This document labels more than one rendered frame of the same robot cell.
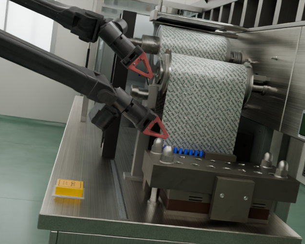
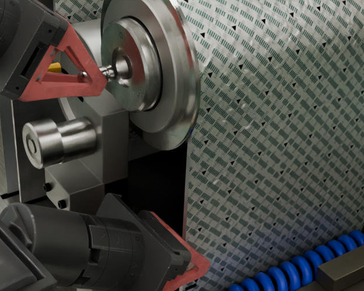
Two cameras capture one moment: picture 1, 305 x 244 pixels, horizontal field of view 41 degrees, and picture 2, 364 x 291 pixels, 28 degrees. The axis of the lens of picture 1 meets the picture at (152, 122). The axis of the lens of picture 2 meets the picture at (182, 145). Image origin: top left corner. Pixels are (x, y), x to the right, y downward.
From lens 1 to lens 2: 0.82 m
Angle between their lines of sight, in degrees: 33
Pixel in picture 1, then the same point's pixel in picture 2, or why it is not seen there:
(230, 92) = not seen: outside the picture
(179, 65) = (217, 44)
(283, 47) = not seen: outside the picture
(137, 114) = (121, 273)
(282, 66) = not seen: outside the picture
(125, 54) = not seen: outside the picture
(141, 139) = not seen: hidden behind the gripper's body
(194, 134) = (277, 221)
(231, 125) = not seen: outside the picture
